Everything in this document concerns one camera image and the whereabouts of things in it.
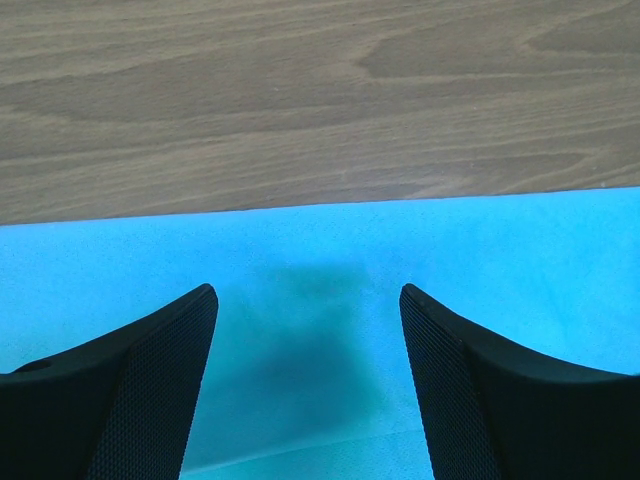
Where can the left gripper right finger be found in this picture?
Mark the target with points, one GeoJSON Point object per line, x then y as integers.
{"type": "Point", "coordinates": [494, 409]}

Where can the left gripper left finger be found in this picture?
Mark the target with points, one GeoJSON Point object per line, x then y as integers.
{"type": "Point", "coordinates": [120, 406]}

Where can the turquoise t shirt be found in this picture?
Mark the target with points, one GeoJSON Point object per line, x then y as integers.
{"type": "Point", "coordinates": [308, 376]}

